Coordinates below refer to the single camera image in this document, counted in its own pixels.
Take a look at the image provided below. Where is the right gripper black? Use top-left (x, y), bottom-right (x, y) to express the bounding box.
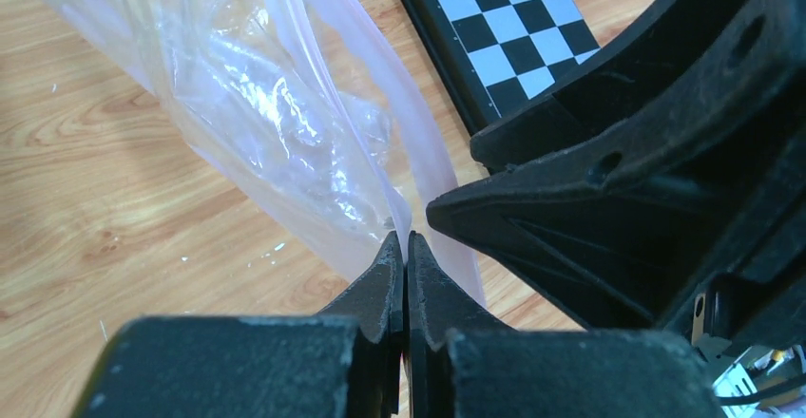
top-left (427, 0), bottom-right (805, 352)

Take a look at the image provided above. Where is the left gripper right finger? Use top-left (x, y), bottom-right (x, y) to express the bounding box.
top-left (406, 233), bottom-right (721, 417)

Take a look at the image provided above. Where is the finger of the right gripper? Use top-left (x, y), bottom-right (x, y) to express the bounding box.
top-left (470, 0), bottom-right (747, 172)

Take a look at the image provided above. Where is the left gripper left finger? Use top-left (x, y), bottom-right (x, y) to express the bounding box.
top-left (73, 234), bottom-right (404, 417)

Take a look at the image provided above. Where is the clear zip top bag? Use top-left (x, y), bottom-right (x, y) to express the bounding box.
top-left (43, 0), bottom-right (457, 280)

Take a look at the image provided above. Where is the black white checkerboard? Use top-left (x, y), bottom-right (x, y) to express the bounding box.
top-left (401, 0), bottom-right (599, 134)

